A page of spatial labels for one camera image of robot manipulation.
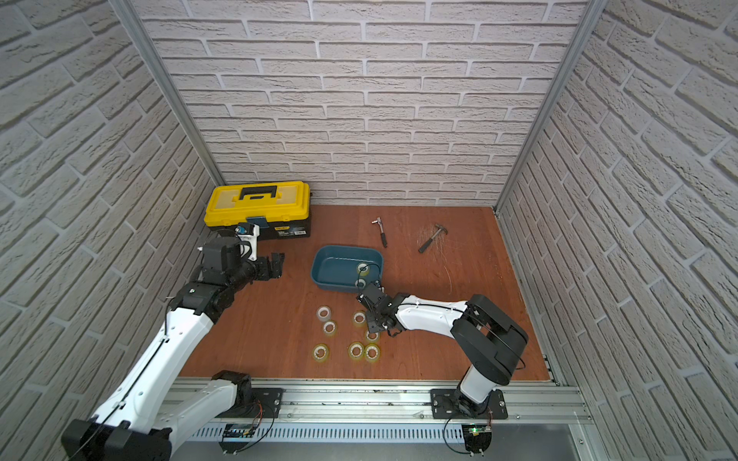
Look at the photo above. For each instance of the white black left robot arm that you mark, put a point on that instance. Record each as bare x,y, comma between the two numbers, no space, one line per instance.
129,424

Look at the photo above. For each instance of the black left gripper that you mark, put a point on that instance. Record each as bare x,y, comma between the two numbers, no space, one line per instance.
267,267

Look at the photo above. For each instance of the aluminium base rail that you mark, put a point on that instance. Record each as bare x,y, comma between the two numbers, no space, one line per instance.
395,411

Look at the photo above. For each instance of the left corner aluminium post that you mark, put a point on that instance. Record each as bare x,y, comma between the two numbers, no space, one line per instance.
132,23

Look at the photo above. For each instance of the right circuit board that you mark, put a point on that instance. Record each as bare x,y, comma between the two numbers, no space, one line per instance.
477,439

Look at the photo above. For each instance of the right corner aluminium post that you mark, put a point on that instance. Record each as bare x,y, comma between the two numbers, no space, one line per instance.
590,18

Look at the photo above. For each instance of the yellow black toolbox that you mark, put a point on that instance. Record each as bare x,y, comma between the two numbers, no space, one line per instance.
279,209

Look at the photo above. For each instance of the teal plastic storage box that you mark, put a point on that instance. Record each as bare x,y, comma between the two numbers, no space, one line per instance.
334,267

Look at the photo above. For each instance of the red black ratchet wrench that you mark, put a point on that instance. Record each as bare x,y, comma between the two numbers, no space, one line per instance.
378,222

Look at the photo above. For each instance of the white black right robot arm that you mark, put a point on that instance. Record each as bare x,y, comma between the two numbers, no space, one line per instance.
492,342

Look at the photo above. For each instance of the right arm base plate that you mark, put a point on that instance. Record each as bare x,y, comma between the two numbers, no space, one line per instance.
444,403

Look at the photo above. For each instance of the corner aluminium post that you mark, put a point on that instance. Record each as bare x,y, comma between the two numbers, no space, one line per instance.
132,23
590,18

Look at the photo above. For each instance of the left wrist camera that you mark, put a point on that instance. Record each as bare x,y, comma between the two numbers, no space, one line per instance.
247,232

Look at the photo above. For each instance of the left green circuit board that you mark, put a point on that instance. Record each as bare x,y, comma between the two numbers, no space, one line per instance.
239,433

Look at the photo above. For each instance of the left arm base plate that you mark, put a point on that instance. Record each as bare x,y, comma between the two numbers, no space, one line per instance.
269,400

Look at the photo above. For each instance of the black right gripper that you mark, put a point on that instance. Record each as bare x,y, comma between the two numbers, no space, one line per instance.
370,323

